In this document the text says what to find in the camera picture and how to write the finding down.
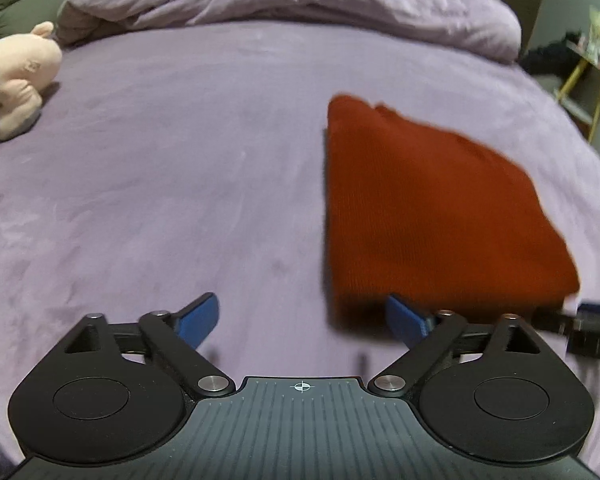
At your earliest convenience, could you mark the purple bed sheet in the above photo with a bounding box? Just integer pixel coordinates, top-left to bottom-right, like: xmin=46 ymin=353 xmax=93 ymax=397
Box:
xmin=0 ymin=19 xmax=600 ymax=480

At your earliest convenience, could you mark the purple rolled duvet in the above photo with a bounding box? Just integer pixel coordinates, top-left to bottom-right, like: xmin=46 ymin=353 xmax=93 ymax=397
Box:
xmin=55 ymin=0 xmax=523 ymax=65

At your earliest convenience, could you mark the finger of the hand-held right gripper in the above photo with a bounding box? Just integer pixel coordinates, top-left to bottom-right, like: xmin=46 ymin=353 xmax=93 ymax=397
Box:
xmin=531 ymin=309 xmax=577 ymax=335

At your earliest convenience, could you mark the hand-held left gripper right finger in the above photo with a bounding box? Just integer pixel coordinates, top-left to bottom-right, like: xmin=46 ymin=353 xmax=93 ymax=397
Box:
xmin=369 ymin=293 xmax=544 ymax=398

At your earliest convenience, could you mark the red knit sweater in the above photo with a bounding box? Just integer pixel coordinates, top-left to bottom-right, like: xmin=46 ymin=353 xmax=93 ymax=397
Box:
xmin=322 ymin=93 xmax=581 ymax=333

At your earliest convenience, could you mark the pink plush toy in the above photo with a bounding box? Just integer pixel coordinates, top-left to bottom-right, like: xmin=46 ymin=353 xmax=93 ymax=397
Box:
xmin=0 ymin=21 xmax=64 ymax=142

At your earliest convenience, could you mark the yellow side table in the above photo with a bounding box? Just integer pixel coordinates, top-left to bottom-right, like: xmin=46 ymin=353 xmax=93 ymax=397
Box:
xmin=554 ymin=42 xmax=600 ymax=143

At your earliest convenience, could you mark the dark cloth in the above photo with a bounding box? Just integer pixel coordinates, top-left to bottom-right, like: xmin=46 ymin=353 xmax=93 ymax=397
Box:
xmin=520 ymin=32 xmax=583 ymax=77

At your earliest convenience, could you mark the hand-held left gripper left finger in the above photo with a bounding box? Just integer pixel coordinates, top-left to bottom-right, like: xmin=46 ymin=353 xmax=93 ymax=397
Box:
xmin=62 ymin=292 xmax=237 ymax=398

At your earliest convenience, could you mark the brown wooden panel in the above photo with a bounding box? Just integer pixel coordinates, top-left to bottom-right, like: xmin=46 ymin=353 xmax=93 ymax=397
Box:
xmin=501 ymin=0 xmax=554 ymax=47

